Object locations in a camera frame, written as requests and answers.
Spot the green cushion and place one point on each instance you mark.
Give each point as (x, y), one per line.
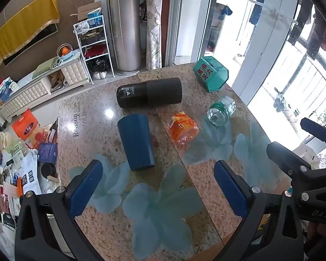
(45, 65)

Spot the patterned beige curtain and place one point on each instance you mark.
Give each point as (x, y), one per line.
(153, 24)

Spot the fruit basket with oranges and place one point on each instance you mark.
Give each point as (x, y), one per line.
(63, 51)

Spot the white plastic bag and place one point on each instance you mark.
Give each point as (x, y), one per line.
(82, 27)

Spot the yellow cloth covered TV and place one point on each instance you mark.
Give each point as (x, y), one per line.
(23, 25)

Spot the pair of white shoes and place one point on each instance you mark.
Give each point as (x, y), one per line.
(99, 74)

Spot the black round jar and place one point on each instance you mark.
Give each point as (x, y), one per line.
(48, 170)

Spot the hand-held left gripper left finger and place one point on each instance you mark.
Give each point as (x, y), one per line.
(84, 188)

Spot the dark blue carton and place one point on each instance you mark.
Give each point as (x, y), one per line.
(47, 152)

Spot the silver tower air conditioner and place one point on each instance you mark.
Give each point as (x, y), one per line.
(124, 27)

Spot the blue hanging garment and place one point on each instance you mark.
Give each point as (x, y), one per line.
(256, 12)

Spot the red folded cloth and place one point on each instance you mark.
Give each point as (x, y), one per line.
(96, 51)

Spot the dark blue cup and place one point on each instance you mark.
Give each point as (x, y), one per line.
(136, 142)

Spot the dark hanging clothes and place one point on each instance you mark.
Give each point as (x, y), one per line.
(319, 36)

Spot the orange gift bag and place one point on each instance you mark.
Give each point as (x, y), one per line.
(25, 126)

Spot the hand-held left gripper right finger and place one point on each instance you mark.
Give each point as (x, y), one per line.
(230, 189)

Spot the black cylindrical flask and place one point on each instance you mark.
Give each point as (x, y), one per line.
(149, 92)

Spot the white tufted cabinet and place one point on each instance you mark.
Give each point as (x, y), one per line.
(40, 87)

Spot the orange plastic jar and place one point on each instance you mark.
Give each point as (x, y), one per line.
(183, 127)

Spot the clear bottle with green label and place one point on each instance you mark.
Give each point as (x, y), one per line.
(220, 112)

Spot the blue and white box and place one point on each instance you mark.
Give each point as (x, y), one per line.
(95, 18)

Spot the green hexagonal box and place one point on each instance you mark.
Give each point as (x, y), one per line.
(210, 73)

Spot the open cardboard box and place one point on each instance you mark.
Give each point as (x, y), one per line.
(88, 10)

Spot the white and green package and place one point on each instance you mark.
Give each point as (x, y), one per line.
(16, 152)

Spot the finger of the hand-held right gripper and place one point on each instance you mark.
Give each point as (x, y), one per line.
(319, 130)
(284, 156)

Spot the white printed papers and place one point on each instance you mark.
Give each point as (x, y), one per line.
(30, 172)

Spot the white cardboard box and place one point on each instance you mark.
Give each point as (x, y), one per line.
(305, 152)

